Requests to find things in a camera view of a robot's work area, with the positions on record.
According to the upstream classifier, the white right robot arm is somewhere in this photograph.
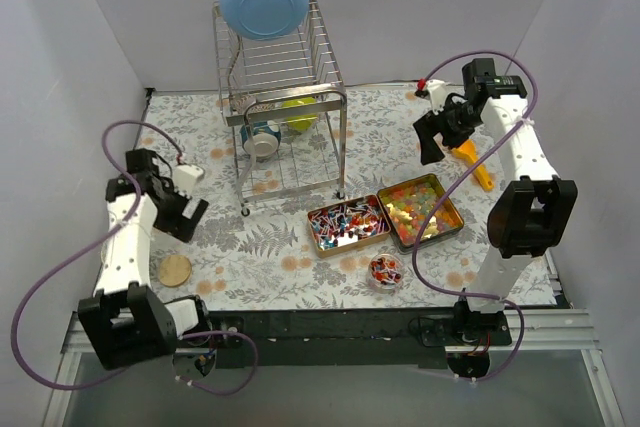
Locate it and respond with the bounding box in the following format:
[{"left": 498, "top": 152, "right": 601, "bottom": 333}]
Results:
[{"left": 413, "top": 50, "right": 578, "bottom": 346}]

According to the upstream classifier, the square tin of star candies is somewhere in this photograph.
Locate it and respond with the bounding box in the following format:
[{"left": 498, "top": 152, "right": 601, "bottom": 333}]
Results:
[{"left": 377, "top": 173, "right": 465, "bottom": 254}]

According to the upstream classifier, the blue plate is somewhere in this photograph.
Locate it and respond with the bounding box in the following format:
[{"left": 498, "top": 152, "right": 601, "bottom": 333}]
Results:
[{"left": 219, "top": 0, "right": 309, "bottom": 40}]

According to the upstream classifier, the yellow plastic scoop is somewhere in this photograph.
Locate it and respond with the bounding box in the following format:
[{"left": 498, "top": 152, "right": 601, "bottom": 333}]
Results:
[{"left": 451, "top": 139, "right": 494, "bottom": 192}]

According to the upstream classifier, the floral patterned table mat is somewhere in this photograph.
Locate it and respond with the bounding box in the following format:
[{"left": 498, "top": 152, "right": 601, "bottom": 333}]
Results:
[{"left": 139, "top": 87, "right": 499, "bottom": 310}]

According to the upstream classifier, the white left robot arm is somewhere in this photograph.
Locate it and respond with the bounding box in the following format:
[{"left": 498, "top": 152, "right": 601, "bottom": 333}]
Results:
[{"left": 78, "top": 149, "right": 213, "bottom": 370}]

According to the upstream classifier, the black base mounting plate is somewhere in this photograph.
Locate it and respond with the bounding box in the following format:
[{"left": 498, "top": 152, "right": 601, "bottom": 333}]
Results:
[{"left": 209, "top": 307, "right": 516, "bottom": 369}]

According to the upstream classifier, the clear plastic jar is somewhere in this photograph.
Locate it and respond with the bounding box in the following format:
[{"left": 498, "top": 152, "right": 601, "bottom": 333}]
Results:
[{"left": 367, "top": 254, "right": 404, "bottom": 293}]

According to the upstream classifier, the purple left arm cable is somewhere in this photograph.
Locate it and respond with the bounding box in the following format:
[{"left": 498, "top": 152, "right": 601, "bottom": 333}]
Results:
[{"left": 10, "top": 119, "right": 259, "bottom": 397}]

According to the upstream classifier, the steel wire dish rack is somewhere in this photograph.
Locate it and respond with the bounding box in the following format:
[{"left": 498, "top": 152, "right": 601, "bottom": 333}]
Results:
[{"left": 212, "top": 0, "right": 347, "bottom": 216}]

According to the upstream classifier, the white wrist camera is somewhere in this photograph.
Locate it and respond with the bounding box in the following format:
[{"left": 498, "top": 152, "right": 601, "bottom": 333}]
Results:
[
  {"left": 414, "top": 79, "right": 455, "bottom": 112},
  {"left": 172, "top": 164, "right": 204, "bottom": 197}
]

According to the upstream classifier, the gold tin of small items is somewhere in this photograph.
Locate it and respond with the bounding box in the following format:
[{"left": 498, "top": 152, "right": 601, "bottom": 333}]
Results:
[{"left": 306, "top": 195, "right": 391, "bottom": 258}]

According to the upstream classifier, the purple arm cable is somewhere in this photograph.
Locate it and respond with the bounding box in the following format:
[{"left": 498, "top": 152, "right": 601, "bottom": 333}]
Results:
[
  {"left": 10, "top": 119, "right": 259, "bottom": 397},
  {"left": 410, "top": 50, "right": 539, "bottom": 381}
]

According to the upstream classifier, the blue and white mug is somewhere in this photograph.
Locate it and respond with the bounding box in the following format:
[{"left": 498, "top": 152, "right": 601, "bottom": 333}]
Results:
[{"left": 240, "top": 120, "right": 282, "bottom": 160}]

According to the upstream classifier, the aluminium table edge rail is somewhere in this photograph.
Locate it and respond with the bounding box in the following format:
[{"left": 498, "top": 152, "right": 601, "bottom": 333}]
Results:
[{"left": 44, "top": 310, "right": 625, "bottom": 426}]

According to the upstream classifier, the green bowl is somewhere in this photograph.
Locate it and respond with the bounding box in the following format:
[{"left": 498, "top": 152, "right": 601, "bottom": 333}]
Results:
[{"left": 279, "top": 96, "right": 319, "bottom": 132}]

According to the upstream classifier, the gold round jar lid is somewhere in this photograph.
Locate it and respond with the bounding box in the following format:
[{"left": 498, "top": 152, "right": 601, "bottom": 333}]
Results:
[{"left": 157, "top": 254, "right": 192, "bottom": 288}]

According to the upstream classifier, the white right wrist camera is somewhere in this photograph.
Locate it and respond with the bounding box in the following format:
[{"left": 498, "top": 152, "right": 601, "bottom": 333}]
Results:
[{"left": 414, "top": 79, "right": 455, "bottom": 112}]

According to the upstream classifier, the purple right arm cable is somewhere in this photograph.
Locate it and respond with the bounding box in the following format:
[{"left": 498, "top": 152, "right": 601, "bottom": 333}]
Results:
[{"left": 410, "top": 50, "right": 539, "bottom": 381}]

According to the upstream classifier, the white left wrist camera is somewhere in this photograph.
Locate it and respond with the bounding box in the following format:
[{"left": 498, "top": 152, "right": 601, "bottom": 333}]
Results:
[{"left": 172, "top": 164, "right": 204, "bottom": 197}]

